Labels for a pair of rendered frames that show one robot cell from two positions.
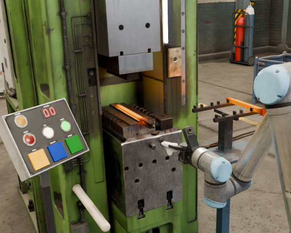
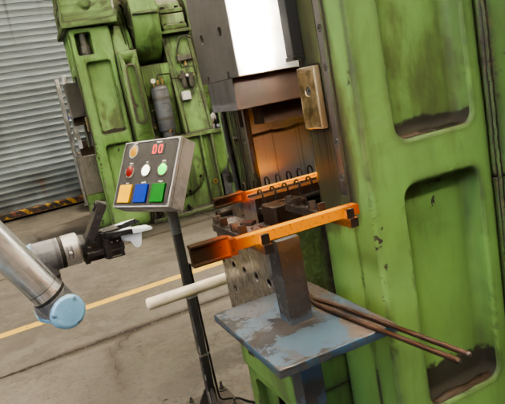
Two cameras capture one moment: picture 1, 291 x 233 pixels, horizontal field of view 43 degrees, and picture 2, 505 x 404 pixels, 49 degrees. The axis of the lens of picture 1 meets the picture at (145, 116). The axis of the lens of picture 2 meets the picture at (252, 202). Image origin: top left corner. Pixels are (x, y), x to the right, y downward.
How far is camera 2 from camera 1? 2.73 m
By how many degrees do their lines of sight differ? 89
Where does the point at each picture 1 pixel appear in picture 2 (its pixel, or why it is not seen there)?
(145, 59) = (228, 90)
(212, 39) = not seen: outside the picture
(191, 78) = (353, 138)
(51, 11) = not seen: hidden behind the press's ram
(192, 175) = (388, 372)
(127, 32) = (207, 46)
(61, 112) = (167, 151)
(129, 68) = (217, 103)
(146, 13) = (215, 11)
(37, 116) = (147, 151)
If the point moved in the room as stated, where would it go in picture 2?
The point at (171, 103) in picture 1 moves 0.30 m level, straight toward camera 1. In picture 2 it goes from (324, 184) to (223, 200)
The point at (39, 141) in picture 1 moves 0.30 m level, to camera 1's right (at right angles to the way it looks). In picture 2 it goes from (135, 176) to (116, 190)
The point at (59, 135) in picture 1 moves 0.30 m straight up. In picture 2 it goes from (152, 177) to (135, 100)
